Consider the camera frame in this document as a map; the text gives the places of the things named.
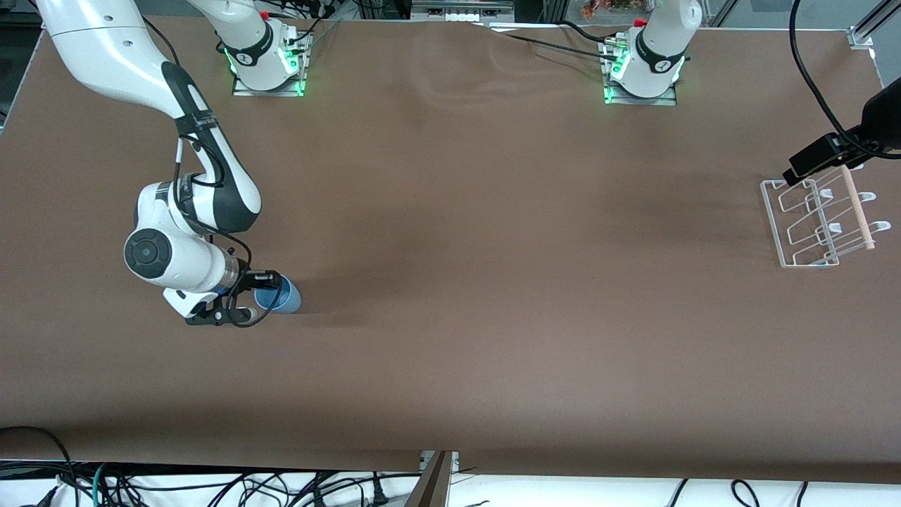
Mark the teal cable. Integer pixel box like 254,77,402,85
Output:
90,463,115,507

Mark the white power strip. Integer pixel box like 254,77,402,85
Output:
411,0,515,23

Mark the thick black floor cable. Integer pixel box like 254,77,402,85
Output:
0,425,80,507

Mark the black cable on table cover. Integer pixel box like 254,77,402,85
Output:
486,20,622,63

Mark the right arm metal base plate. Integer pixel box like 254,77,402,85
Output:
232,32,311,98

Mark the brown table cover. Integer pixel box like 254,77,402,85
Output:
0,14,901,484

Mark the white wire cup rack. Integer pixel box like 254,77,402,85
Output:
760,163,893,269

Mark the small metal edge bracket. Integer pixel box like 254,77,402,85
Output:
420,451,460,474

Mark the blue plastic cup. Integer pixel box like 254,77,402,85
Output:
254,275,303,315

